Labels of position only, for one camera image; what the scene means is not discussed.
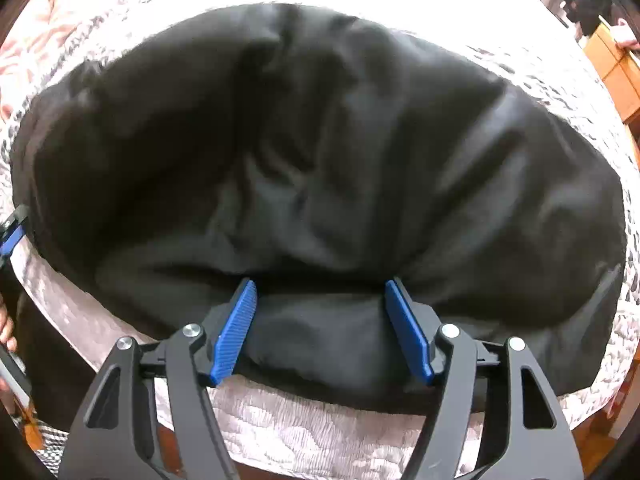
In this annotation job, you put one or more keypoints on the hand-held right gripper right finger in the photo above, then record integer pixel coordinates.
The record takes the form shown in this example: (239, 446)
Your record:
(406, 327)

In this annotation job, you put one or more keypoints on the black pants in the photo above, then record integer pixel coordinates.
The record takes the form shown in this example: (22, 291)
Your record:
(310, 190)

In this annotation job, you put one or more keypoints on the wooden furniture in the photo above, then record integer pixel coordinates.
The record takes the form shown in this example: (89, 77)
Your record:
(616, 75)

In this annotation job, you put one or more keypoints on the person's left hand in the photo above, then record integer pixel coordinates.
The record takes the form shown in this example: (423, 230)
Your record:
(6, 327)

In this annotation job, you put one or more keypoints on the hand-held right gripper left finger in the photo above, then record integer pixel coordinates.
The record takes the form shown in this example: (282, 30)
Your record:
(237, 330)

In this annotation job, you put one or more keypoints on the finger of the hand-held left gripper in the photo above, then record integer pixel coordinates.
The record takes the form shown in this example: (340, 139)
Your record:
(11, 240)

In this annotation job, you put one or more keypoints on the white patterned blanket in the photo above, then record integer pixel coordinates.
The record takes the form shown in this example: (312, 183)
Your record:
(310, 435)

